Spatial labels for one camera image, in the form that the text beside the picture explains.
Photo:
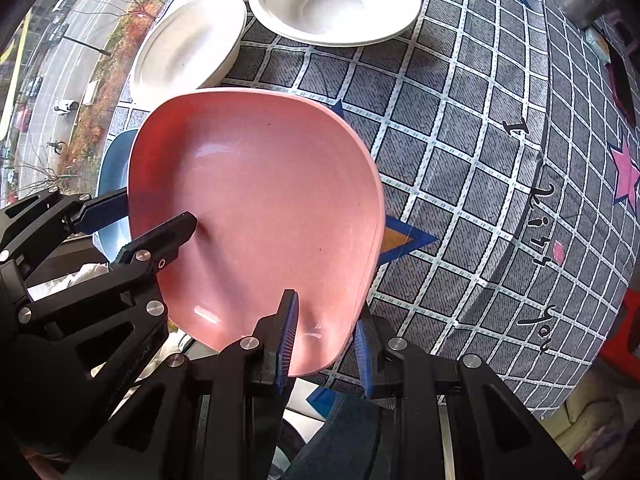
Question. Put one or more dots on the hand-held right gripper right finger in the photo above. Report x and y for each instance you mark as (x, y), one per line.
(362, 357)

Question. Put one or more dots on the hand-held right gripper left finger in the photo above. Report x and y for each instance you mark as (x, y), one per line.
(288, 342)

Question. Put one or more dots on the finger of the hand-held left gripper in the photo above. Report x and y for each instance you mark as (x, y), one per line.
(160, 240)
(105, 210)

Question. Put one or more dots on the blue plate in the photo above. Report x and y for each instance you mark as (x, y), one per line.
(117, 170)

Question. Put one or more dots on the pink plate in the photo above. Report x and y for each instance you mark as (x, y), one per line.
(260, 200)

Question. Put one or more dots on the white paper bowl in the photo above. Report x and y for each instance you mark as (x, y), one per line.
(190, 45)
(335, 5)

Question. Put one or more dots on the person's jeans leg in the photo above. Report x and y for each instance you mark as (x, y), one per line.
(345, 440)

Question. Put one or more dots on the grey checked star tablecloth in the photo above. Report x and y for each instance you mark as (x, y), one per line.
(450, 160)

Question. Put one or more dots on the beige fabric bundle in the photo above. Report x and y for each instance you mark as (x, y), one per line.
(600, 420)

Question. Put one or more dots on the red plastic stool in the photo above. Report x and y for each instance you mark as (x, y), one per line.
(620, 340)

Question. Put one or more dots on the small white packet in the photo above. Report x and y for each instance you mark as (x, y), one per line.
(597, 42)

